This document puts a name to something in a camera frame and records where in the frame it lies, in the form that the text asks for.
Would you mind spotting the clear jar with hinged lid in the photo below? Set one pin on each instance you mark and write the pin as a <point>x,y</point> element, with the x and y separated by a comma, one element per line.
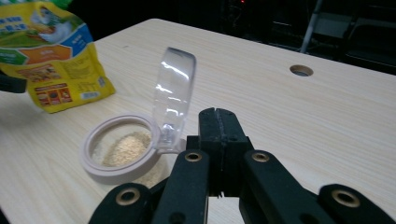
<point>174,81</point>

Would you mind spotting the colourful snack bag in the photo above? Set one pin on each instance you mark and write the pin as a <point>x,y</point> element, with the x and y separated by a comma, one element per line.
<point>62,68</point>

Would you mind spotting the pale yellow powder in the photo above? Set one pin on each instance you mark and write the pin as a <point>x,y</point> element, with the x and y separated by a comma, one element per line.
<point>127,149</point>

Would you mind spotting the black chair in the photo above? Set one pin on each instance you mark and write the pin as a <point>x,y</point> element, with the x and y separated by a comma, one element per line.
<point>373,46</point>

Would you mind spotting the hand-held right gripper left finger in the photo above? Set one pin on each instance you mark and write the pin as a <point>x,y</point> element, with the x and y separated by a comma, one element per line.
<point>210,130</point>

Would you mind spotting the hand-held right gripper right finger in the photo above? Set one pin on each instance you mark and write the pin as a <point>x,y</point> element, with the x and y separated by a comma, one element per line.
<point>232,137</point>

